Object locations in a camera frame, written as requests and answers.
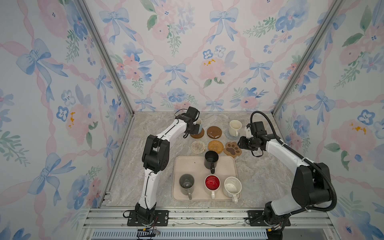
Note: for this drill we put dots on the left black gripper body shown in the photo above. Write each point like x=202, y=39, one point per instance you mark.
x=194, y=130

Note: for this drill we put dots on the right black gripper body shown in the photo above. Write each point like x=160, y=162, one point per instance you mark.
x=247, y=143

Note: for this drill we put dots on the matte brown wooden coaster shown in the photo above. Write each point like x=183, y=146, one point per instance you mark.
x=198, y=136

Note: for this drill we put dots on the clear patterned glass coaster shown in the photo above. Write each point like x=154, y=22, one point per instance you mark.
x=198, y=147

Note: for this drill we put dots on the glossy brown wooden coaster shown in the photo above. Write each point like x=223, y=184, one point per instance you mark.
x=214, y=132

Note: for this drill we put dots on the woven rattan round coaster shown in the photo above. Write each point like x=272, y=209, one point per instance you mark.
x=216, y=146

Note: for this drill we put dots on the cream mug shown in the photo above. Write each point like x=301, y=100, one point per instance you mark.
x=235, y=127

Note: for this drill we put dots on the black mug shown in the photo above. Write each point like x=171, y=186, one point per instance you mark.
x=211, y=160

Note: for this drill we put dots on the grey mug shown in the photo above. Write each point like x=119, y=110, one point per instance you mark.
x=187, y=183

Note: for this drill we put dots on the red interior white mug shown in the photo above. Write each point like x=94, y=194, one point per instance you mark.
x=212, y=183

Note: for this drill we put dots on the white and blue mug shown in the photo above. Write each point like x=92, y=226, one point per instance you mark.
x=198, y=123

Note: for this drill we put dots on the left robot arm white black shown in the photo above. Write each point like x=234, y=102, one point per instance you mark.
x=155, y=159

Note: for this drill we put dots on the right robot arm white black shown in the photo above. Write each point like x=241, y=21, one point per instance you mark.
x=312, y=188

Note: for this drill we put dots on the cork paw print coaster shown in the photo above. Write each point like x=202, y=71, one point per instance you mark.
x=232, y=149

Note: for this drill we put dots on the grey braided round coaster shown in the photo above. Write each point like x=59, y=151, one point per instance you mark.
x=230, y=137

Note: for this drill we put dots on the beige serving tray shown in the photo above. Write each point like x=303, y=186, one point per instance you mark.
x=194, y=165

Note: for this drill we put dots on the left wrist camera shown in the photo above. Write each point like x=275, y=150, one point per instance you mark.
x=192, y=113

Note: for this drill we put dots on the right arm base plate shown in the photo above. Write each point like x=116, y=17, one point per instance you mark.
x=258, y=218

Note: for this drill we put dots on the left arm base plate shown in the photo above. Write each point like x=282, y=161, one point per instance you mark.
x=159, y=218

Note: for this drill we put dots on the aluminium front rail frame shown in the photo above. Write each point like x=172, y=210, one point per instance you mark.
x=111, y=223

